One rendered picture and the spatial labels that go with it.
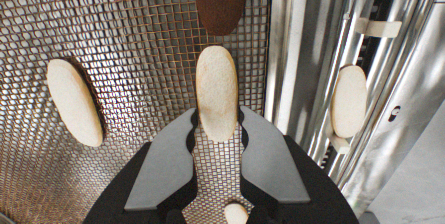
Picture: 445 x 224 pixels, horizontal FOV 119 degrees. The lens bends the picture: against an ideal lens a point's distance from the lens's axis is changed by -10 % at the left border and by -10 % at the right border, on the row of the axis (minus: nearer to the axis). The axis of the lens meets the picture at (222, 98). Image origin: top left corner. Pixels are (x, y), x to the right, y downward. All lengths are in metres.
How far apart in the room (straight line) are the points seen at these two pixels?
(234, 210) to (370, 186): 0.21
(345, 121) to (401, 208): 0.34
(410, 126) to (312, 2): 0.19
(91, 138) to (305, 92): 0.27
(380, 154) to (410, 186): 0.19
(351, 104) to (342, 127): 0.03
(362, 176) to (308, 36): 0.22
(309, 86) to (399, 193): 0.32
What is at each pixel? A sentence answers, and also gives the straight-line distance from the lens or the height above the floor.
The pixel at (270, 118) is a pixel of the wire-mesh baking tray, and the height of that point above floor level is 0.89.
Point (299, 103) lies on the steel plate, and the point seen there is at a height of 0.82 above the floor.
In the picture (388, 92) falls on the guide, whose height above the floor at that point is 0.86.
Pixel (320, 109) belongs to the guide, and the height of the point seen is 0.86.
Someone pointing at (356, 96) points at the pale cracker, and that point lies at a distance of 0.21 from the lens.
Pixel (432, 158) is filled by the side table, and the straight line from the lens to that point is 0.43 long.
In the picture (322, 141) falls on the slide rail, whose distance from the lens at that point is 0.25.
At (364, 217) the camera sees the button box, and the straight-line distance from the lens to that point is 0.50.
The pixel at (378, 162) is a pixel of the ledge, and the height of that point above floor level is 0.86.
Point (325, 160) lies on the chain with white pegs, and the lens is 0.30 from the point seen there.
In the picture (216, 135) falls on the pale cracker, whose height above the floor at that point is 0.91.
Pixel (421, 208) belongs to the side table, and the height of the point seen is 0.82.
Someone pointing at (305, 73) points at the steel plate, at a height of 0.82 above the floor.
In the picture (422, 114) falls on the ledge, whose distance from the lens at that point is 0.27.
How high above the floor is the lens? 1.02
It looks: 61 degrees down
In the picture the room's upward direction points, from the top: 161 degrees counter-clockwise
